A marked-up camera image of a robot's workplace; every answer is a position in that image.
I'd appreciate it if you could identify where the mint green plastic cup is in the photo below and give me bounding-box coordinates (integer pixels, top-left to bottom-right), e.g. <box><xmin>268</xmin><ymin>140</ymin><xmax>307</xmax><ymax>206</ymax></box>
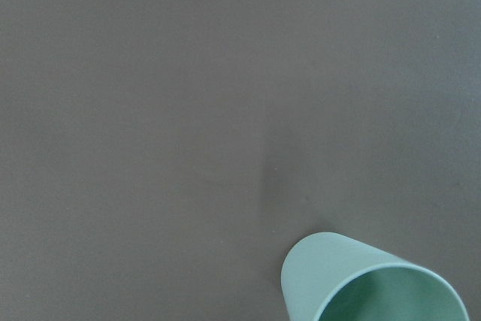
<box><xmin>280</xmin><ymin>232</ymin><xmax>469</xmax><ymax>320</ymax></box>

